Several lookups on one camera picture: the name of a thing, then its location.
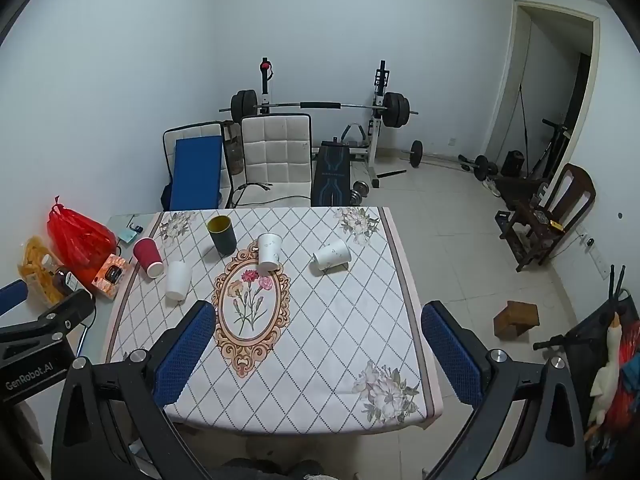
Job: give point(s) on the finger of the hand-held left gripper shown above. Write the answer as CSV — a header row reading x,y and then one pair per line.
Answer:
x,y
65,310
12,297

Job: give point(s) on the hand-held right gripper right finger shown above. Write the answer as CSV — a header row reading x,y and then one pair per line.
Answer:
x,y
450,355

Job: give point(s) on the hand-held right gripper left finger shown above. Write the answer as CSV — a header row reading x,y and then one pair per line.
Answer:
x,y
186,355

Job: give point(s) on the plain white paper cup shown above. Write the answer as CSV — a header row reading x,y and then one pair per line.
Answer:
x,y
178,280

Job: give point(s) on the red paper cup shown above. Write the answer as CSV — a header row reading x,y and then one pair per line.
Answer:
x,y
147,256

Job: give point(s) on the dark cup with yellow inside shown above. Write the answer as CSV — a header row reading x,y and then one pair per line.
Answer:
x,y
224,237

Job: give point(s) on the speckled white paper cup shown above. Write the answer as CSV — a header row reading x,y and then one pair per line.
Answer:
x,y
269,252
332,255

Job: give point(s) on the dark glass bottle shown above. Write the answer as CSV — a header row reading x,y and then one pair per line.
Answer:
x,y
65,282

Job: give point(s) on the yellow mesh bag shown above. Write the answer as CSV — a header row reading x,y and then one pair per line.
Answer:
x,y
37,270

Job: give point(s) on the orange printed box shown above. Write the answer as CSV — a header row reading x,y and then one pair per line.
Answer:
x,y
111,276

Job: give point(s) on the red plastic bag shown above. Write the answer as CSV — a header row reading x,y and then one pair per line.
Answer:
x,y
77,240

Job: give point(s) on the floral diamond-pattern tablecloth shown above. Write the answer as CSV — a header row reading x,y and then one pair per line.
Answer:
x,y
320,340

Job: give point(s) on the person's dark clothing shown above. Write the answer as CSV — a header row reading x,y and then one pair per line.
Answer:
x,y
272,470

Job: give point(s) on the printed bird cloth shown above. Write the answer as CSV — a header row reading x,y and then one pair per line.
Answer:
x,y
612,360

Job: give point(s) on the white sneaker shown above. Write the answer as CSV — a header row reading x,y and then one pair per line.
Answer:
x,y
492,186

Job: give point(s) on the blue cushion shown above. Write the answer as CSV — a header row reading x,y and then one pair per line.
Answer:
x,y
196,175

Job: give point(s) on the black router antennas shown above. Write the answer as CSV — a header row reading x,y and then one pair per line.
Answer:
x,y
617,282

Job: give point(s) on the chrome dumbbell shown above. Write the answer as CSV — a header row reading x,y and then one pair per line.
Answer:
x,y
360,192

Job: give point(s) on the black dumbbell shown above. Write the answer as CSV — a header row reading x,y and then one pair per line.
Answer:
x,y
482,167

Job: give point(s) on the black speaker box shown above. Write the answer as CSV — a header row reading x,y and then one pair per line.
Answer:
x,y
512,163

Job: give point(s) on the black floor barbell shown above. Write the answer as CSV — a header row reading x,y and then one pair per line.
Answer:
x,y
416,153

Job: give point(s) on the brown gas cylinder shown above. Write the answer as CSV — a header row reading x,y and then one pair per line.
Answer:
x,y
233,152

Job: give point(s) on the dark wooden chair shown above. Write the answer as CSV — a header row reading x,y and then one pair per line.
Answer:
x,y
575,187

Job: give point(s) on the black kick scooter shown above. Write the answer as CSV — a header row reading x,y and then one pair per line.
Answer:
x,y
550,152

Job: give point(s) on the white weight bench rack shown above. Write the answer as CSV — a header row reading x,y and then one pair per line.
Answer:
x,y
377,125

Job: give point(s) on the barbell with black plates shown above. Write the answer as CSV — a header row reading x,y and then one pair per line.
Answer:
x,y
395,108

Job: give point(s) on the white wall socket strip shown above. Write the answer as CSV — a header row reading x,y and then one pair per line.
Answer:
x,y
595,255

